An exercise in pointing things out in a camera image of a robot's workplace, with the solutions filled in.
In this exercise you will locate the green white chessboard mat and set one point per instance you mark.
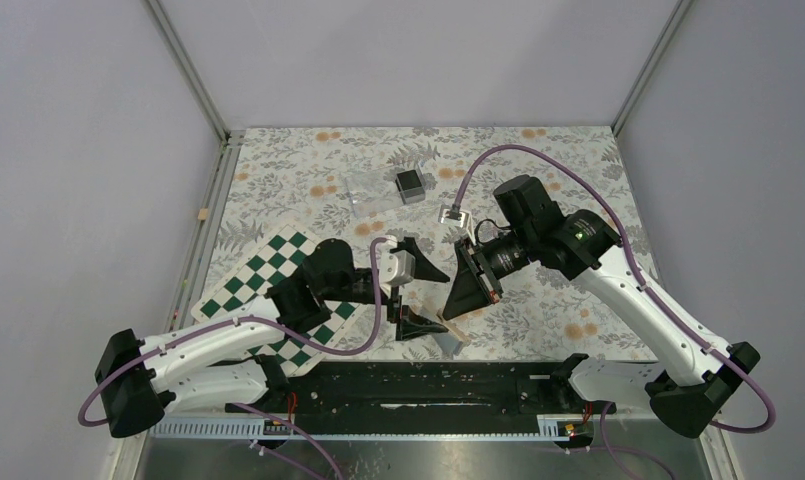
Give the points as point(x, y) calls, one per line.
point(275, 258)

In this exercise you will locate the tan card holder wallet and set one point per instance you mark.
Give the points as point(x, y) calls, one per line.
point(453, 340)

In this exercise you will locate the clear acrylic card box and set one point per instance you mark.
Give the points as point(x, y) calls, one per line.
point(374, 191)

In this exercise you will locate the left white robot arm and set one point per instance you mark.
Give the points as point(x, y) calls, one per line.
point(140, 380)

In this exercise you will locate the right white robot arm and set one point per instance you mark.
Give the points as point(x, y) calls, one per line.
point(695, 371)

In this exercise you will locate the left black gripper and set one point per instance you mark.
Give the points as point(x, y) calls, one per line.
point(409, 324)

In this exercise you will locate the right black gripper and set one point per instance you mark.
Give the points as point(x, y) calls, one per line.
point(469, 291)

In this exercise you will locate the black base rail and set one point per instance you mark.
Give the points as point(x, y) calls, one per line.
point(403, 401)

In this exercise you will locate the black credit card stack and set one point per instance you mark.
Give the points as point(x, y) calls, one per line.
point(410, 186)

